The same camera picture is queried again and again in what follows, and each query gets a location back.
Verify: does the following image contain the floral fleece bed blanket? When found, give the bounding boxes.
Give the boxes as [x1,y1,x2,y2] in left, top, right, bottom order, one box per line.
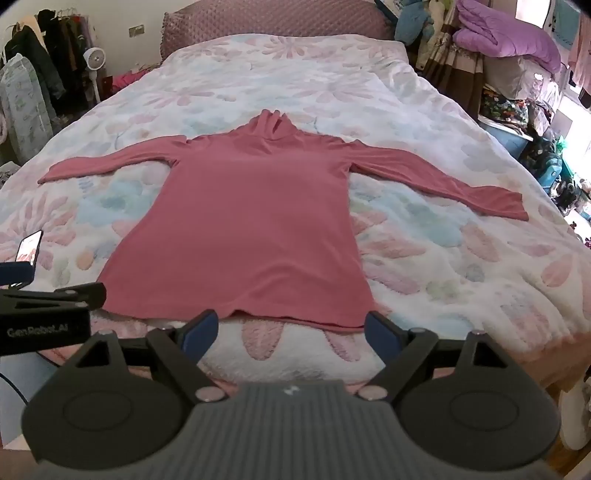
[1,35,590,386]

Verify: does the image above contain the dark hanging clothes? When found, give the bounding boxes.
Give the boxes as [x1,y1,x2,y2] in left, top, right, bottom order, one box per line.
[4,8,96,119]

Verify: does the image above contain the white standing fan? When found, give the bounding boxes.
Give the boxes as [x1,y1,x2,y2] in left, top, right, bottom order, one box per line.
[83,47,106,103]

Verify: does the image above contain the mauve quilted headboard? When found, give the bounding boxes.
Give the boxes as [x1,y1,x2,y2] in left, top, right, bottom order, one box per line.
[160,0,394,59]

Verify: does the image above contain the brass wall switch plate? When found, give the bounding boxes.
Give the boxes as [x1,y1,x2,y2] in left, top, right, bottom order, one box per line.
[128,25,145,38]

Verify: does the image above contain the floral storage bag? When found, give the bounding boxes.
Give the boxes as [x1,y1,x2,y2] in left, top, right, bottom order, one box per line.
[1,53,53,165]

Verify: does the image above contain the blue plush toy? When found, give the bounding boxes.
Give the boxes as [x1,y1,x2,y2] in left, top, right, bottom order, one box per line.
[394,0,435,46]

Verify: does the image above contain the smartphone on left gripper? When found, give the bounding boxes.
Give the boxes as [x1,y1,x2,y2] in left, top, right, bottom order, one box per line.
[15,230,43,267]

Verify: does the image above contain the brown striped curtain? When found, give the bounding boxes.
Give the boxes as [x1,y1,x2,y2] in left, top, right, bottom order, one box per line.
[416,7,484,120]

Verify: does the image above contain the pink turtleneck long-sleeve top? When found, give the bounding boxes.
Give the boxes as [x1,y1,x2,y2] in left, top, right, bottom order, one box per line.
[44,110,528,331]

